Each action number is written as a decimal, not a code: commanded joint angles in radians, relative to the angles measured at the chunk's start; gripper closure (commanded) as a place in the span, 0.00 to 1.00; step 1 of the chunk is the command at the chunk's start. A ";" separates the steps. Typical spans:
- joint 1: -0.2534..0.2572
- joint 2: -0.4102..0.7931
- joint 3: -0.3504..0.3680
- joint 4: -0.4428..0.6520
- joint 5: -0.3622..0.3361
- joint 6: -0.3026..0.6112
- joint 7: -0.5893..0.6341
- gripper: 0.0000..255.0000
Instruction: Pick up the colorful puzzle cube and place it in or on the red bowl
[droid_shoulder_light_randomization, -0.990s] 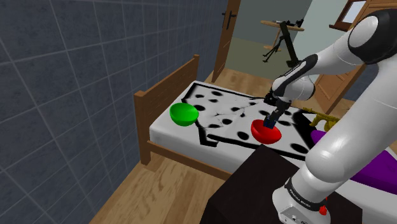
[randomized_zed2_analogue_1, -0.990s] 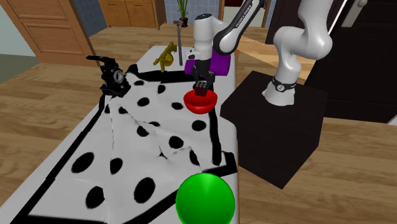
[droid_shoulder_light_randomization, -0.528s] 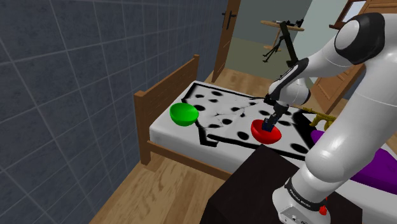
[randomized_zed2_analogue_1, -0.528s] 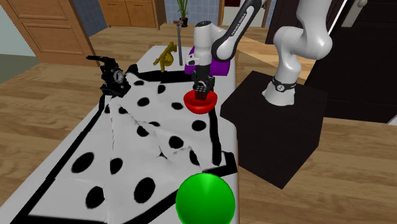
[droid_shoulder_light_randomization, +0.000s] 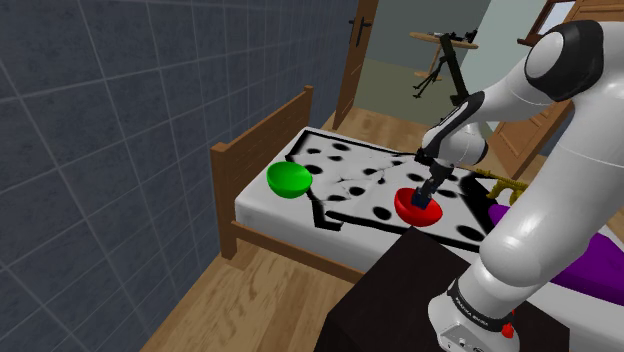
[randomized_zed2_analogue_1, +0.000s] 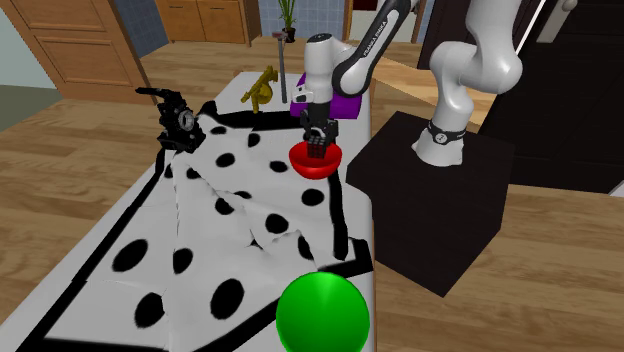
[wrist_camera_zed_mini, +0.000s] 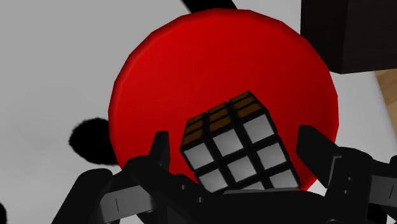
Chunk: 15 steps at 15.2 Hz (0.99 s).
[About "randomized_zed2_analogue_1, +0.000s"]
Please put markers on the black robot stand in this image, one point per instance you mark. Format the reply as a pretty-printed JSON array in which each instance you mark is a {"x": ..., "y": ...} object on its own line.
[{"x": 429, "y": 209}]

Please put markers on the potted green plant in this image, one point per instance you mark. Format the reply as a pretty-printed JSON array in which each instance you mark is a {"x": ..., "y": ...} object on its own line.
[{"x": 288, "y": 19}]

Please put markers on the green ball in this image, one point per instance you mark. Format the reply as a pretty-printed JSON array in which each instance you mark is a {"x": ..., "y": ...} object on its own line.
[{"x": 322, "y": 317}]

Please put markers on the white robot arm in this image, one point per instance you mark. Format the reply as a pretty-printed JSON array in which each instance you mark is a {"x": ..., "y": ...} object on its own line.
[{"x": 487, "y": 58}]

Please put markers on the white black-dotted blanket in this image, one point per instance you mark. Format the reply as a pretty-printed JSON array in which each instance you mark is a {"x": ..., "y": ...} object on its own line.
[{"x": 234, "y": 234}]

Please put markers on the dark puzzle cube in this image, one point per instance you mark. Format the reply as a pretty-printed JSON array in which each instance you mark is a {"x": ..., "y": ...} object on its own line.
[{"x": 317, "y": 148}]

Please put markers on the gold figure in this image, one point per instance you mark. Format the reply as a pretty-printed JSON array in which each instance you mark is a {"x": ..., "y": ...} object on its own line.
[{"x": 261, "y": 90}]

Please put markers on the purple box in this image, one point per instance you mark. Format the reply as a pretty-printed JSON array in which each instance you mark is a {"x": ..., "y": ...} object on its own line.
[{"x": 343, "y": 108}]

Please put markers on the grey pole with red top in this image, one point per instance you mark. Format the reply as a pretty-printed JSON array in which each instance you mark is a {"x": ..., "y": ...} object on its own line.
[{"x": 283, "y": 73}]

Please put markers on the wooden door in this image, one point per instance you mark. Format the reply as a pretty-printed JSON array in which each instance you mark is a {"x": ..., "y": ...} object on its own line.
[{"x": 83, "y": 53}]

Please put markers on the wooden cabinet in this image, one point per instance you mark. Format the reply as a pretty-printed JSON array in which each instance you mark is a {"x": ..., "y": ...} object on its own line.
[{"x": 209, "y": 19}]

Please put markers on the red bowl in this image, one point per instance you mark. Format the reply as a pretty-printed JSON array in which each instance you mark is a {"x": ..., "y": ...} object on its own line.
[{"x": 314, "y": 167}]

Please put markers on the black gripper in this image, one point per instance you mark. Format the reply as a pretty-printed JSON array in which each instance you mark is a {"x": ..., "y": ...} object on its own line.
[{"x": 319, "y": 116}]

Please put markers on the black mechanical device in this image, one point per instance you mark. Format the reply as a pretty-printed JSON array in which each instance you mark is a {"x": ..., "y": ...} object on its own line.
[{"x": 178, "y": 122}]

